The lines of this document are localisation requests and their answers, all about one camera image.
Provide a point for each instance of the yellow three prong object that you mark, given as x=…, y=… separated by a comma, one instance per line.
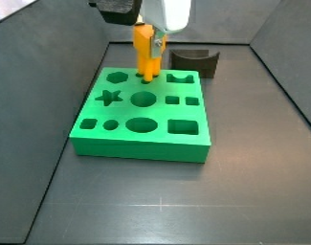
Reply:
x=148, y=65

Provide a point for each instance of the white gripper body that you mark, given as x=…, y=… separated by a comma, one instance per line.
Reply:
x=168, y=15

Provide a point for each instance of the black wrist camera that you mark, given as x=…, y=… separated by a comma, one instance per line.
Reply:
x=119, y=12

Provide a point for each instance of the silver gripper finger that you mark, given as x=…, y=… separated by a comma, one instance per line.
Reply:
x=156, y=43

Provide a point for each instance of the green foam shape board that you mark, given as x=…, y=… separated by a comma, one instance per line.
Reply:
x=143, y=120

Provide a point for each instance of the black cradle fixture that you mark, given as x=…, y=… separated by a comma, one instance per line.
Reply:
x=193, y=60

